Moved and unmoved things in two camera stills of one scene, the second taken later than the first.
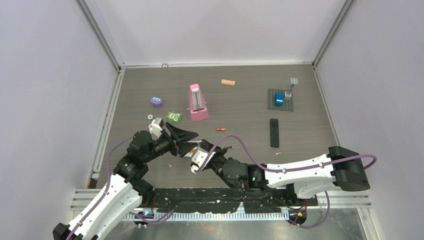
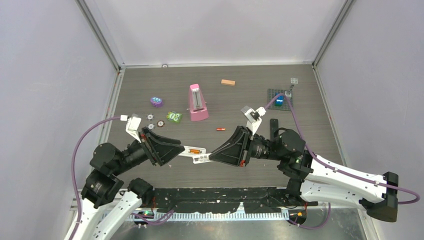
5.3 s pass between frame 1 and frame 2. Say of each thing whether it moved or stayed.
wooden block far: stayed
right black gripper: moved
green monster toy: stayed
